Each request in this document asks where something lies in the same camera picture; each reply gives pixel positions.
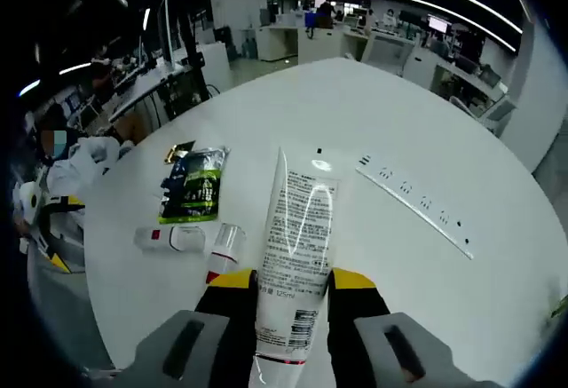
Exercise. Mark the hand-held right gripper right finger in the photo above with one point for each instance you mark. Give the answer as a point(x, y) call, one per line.
point(355, 312)

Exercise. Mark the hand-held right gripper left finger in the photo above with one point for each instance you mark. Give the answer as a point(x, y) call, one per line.
point(231, 317)

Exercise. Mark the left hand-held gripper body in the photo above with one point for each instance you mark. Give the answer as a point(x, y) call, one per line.
point(29, 201)

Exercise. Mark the red collar skincare pump bottle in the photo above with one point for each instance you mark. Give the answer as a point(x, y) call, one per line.
point(228, 239)

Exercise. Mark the small white skincare bottle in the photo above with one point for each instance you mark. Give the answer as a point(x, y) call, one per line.
point(151, 237)

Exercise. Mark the white skincare tube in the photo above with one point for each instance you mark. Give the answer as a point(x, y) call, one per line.
point(297, 237)

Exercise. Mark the gold foil packet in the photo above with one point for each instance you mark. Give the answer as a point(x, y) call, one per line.
point(174, 153)

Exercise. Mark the white table socket strip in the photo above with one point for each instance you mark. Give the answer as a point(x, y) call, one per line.
point(412, 197)

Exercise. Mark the green black snack packet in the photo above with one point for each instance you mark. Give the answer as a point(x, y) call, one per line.
point(195, 184)

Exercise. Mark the white standing desk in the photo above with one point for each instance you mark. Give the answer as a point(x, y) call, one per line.
point(142, 86)

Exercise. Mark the computer monitor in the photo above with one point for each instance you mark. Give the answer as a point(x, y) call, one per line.
point(165, 28)

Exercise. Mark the white background office chair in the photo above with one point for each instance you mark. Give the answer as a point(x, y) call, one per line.
point(388, 46)

